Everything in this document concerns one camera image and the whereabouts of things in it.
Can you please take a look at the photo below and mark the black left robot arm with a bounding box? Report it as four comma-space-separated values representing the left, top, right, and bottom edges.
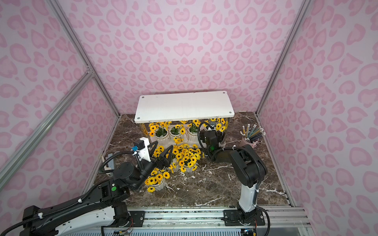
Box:
1, 140, 174, 236

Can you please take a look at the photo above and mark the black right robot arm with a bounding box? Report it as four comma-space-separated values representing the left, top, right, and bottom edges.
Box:
197, 122, 268, 227

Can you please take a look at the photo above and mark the white two-tier shelf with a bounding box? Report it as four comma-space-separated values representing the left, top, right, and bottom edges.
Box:
134, 91, 235, 147

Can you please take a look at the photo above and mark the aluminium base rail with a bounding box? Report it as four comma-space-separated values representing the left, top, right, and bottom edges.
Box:
73, 206, 314, 236

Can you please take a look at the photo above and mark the sunflower pot top second-left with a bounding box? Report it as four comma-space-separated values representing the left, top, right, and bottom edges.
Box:
176, 144, 202, 173

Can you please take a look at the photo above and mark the pink pencil cup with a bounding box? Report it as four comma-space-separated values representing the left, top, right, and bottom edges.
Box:
239, 124, 266, 148

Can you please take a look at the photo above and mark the sunflower pot bottom second-left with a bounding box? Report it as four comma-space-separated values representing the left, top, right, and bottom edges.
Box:
169, 124, 186, 138

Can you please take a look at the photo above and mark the sunflower pot second-left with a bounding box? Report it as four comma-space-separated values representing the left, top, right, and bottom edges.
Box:
176, 144, 202, 173
169, 124, 186, 138

